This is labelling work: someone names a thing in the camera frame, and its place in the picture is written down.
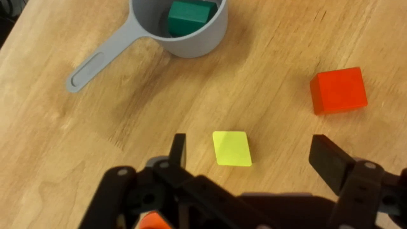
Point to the red cube block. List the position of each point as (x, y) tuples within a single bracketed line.
[(338, 91)]

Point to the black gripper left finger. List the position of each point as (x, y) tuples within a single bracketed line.
[(122, 195)]

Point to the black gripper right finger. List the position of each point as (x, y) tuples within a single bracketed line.
[(364, 191)]

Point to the green cylinder block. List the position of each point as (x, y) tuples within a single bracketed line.
[(188, 17)]

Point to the yellow cube block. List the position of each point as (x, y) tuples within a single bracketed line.
[(230, 148)]

